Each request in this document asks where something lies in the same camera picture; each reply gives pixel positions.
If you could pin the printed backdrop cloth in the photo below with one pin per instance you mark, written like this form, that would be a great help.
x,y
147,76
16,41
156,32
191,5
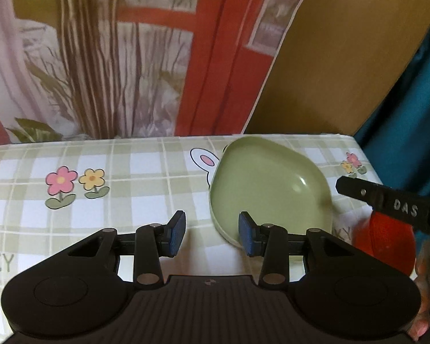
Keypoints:
x,y
129,61

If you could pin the red bowl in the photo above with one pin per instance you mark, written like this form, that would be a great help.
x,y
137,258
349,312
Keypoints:
x,y
383,245

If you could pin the wooden board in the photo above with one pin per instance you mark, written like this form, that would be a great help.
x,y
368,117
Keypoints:
x,y
344,61

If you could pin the person's right hand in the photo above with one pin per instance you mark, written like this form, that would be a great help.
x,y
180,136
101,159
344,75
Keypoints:
x,y
428,276

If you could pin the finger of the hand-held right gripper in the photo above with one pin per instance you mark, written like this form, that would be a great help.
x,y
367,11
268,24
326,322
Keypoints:
x,y
397,206

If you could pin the checked bunny tablecloth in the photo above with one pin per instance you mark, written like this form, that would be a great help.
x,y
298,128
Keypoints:
x,y
129,172

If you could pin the teal curtain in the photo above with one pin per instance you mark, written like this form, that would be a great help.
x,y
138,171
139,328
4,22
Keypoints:
x,y
415,132

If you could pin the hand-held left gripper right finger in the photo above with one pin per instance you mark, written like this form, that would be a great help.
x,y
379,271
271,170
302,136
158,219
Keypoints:
x,y
247,235

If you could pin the green plate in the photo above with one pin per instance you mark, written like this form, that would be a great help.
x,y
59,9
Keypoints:
x,y
223,234
265,175

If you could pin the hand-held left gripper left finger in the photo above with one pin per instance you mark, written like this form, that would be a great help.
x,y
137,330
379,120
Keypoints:
x,y
175,235

